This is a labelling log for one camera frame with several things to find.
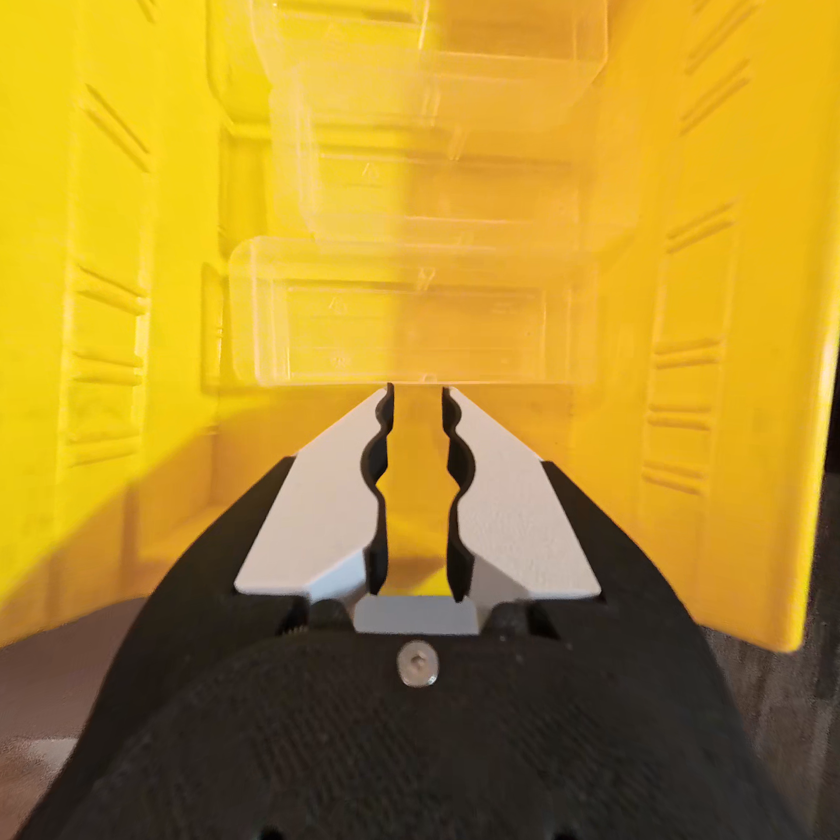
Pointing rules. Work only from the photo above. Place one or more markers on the desk with wooden edge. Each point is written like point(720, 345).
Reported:
point(800, 722)

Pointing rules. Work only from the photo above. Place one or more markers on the yellow plastic bin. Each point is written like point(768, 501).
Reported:
point(98, 262)

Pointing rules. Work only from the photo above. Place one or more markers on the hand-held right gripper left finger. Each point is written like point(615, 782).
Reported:
point(315, 512)

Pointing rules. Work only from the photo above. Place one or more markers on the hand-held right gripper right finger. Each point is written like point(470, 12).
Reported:
point(518, 518)

